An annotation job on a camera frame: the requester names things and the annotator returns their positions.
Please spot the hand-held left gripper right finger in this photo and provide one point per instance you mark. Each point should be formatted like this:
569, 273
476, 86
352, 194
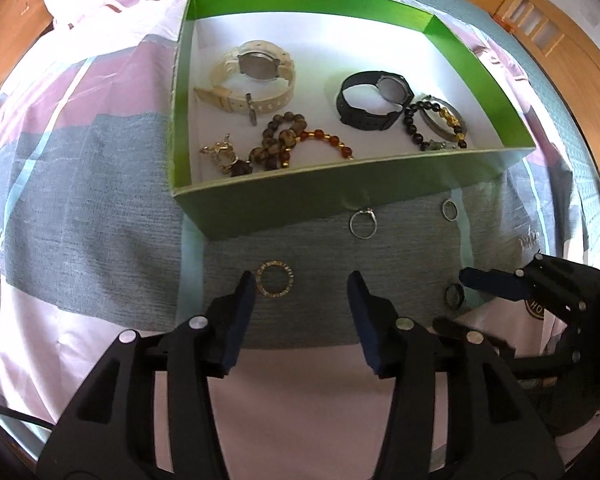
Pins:
365, 320

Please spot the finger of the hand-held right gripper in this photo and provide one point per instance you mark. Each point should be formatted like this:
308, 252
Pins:
450, 327
495, 282

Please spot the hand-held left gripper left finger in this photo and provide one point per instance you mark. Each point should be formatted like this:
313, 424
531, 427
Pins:
240, 320

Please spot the green cardboard box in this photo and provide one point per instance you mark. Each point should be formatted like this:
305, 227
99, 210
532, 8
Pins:
330, 190

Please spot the silver bangle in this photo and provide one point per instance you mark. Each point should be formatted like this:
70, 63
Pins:
437, 127

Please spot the black wristwatch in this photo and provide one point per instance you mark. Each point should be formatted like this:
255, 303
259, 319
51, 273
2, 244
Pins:
367, 105

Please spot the white wristwatch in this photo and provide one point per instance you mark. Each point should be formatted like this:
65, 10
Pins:
252, 75

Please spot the teal bed mat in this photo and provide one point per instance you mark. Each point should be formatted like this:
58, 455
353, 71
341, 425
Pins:
555, 125

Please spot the wooden footboard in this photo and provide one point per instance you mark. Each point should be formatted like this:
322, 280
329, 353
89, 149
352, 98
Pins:
570, 60

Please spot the wooden headboard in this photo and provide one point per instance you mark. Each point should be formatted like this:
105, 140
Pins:
15, 25

